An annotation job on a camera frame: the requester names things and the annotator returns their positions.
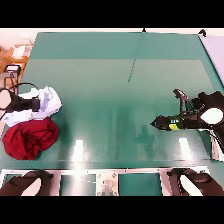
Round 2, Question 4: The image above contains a silver frame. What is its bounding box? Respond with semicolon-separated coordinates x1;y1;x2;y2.
0;166;212;197

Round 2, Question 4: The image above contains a black cable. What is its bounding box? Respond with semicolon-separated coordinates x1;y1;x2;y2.
0;71;40;101

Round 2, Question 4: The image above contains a white garment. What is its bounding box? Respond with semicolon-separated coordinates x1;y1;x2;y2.
2;85;63;128

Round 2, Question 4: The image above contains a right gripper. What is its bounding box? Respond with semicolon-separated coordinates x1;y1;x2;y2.
150;114;188;133

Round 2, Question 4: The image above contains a red garment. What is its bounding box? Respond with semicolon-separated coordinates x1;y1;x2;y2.
2;116;60;161

